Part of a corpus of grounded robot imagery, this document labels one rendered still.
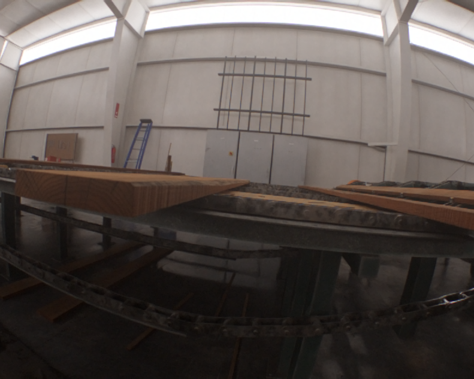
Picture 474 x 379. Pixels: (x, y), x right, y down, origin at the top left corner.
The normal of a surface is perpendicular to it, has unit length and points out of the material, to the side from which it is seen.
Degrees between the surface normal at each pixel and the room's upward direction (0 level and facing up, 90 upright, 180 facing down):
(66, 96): 89
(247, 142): 90
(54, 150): 90
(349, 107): 89
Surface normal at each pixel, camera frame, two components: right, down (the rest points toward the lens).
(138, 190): 0.99, 0.11
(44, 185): -0.09, 0.04
